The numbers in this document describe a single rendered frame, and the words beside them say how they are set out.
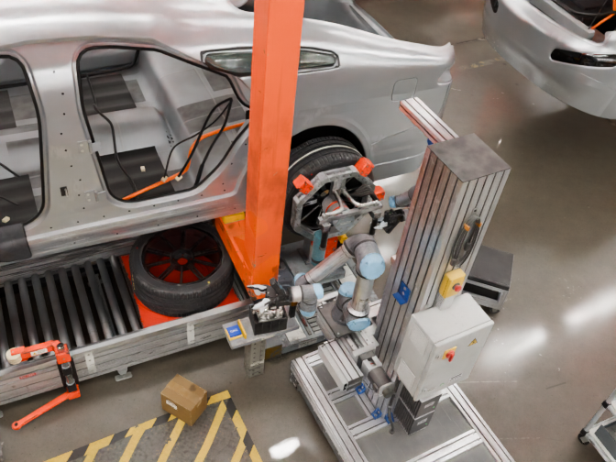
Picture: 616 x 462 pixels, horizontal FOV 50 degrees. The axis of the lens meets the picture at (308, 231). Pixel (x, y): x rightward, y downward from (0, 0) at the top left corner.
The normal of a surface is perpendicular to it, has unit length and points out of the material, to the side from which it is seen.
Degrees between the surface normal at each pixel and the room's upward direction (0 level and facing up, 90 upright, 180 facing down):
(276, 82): 90
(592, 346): 0
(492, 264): 0
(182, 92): 7
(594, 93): 95
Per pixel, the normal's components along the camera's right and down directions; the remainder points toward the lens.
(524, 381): 0.10, -0.71
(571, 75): -0.66, 0.48
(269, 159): 0.41, 0.67
